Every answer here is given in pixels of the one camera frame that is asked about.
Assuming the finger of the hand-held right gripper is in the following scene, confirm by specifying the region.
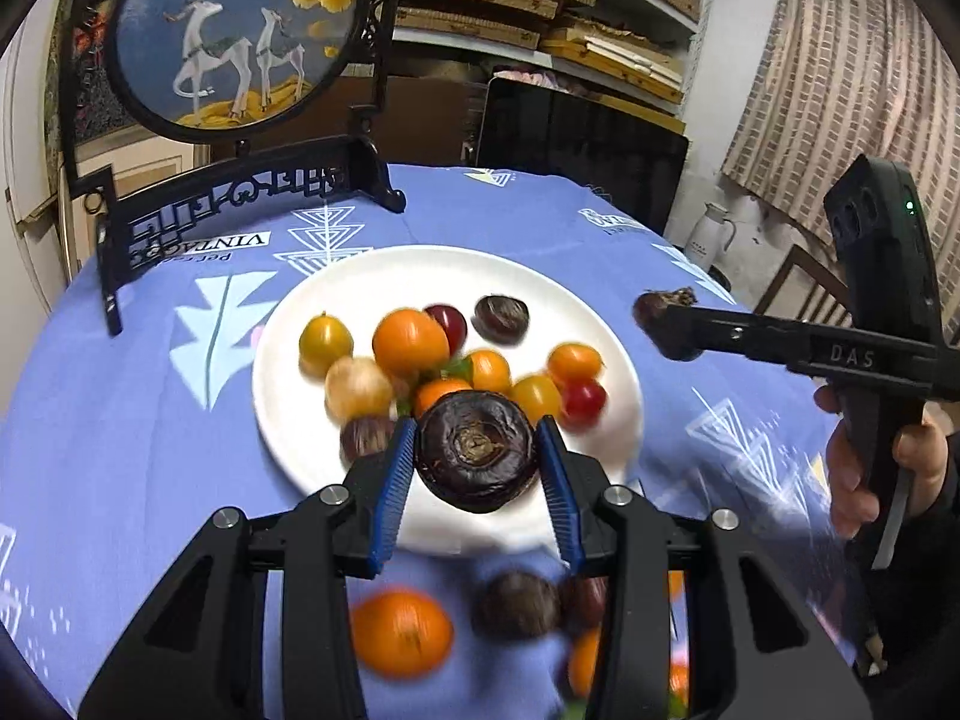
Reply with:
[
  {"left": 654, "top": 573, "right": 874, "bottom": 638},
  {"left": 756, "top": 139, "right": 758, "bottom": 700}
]
[{"left": 656, "top": 305, "right": 796, "bottom": 374}]

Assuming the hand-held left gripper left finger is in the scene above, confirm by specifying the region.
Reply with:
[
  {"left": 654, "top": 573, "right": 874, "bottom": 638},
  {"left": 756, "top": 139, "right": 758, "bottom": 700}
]
[{"left": 79, "top": 416, "right": 419, "bottom": 720}]

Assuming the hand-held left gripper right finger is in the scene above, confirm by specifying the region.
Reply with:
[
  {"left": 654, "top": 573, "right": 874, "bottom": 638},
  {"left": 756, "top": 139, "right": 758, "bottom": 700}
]
[{"left": 534, "top": 415, "right": 875, "bottom": 720}]

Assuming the dark purple plum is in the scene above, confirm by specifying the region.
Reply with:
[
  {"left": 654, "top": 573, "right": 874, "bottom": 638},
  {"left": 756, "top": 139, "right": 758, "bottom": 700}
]
[{"left": 340, "top": 414, "right": 397, "bottom": 466}]

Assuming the small dark wrinkled fruit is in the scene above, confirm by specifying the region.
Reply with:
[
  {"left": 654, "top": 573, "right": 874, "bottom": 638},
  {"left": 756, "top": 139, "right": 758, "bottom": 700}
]
[{"left": 634, "top": 286, "right": 698, "bottom": 335}]

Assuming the large dark wrinkled fruit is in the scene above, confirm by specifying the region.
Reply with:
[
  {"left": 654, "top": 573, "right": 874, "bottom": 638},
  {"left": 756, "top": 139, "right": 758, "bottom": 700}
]
[{"left": 415, "top": 390, "right": 537, "bottom": 515}]

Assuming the small red fruit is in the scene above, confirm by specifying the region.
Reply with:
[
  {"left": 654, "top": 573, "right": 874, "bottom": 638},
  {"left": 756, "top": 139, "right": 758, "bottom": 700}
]
[{"left": 559, "top": 377, "right": 607, "bottom": 428}]

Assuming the tan striped pepino melon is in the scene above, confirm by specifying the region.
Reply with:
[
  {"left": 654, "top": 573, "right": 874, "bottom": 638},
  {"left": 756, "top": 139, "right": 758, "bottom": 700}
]
[{"left": 324, "top": 356, "right": 395, "bottom": 423}]

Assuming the small yellow orange citrus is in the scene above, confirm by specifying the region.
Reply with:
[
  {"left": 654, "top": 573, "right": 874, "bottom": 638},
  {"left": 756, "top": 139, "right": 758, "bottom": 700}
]
[{"left": 298, "top": 313, "right": 354, "bottom": 380}]

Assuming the red plum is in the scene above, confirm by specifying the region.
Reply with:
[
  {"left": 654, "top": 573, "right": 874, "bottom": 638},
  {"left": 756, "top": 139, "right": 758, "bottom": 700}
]
[
  {"left": 424, "top": 303, "right": 468, "bottom": 355},
  {"left": 562, "top": 574, "right": 610, "bottom": 631}
]

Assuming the white round plate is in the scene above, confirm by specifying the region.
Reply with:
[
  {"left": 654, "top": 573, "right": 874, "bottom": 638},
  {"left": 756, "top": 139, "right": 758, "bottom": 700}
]
[{"left": 252, "top": 245, "right": 644, "bottom": 557}]

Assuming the person's right hand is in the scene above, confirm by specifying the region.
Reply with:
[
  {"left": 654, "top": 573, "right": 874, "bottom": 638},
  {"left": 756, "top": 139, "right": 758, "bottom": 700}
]
[{"left": 814, "top": 384, "right": 952, "bottom": 541}]

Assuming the wooden slatted chair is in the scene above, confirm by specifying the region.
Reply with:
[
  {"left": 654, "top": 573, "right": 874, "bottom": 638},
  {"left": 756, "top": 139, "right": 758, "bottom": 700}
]
[{"left": 754, "top": 244, "right": 852, "bottom": 327}]

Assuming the white thermos jug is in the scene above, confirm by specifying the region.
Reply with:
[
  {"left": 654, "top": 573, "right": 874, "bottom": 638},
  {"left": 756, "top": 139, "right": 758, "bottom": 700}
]
[{"left": 686, "top": 202, "right": 740, "bottom": 275}]

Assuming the checked beige curtain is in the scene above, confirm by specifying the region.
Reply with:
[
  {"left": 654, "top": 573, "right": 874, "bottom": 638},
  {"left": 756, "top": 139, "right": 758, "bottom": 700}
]
[{"left": 720, "top": 0, "right": 960, "bottom": 233}]

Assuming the black flat monitor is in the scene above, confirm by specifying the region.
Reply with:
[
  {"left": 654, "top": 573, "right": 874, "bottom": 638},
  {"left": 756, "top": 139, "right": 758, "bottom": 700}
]
[{"left": 476, "top": 75, "right": 691, "bottom": 237}]

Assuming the blue printed tablecloth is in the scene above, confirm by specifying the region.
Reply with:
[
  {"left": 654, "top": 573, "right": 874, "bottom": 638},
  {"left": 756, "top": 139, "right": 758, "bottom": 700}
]
[{"left": 0, "top": 163, "right": 901, "bottom": 720}]

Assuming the pink floral cloth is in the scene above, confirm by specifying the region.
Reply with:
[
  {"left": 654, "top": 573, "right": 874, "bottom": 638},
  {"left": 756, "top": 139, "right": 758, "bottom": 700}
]
[{"left": 495, "top": 67, "right": 571, "bottom": 91}]

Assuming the shelf of stacked boxes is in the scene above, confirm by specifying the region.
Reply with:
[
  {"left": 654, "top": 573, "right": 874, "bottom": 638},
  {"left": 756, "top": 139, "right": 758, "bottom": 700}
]
[{"left": 390, "top": 0, "right": 710, "bottom": 117}]

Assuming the leaning framed picture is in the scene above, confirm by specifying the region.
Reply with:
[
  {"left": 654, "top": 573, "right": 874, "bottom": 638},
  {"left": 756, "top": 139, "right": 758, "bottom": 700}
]
[{"left": 60, "top": 139, "right": 211, "bottom": 278}]

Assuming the stack of patterned brocade boxes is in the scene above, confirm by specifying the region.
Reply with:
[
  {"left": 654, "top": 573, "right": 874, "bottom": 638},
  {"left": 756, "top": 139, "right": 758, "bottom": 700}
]
[{"left": 45, "top": 0, "right": 136, "bottom": 143}]

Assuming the round deer screen black stand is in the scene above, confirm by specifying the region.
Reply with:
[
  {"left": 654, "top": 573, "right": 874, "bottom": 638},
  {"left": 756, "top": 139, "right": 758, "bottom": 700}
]
[{"left": 58, "top": 0, "right": 410, "bottom": 337}]

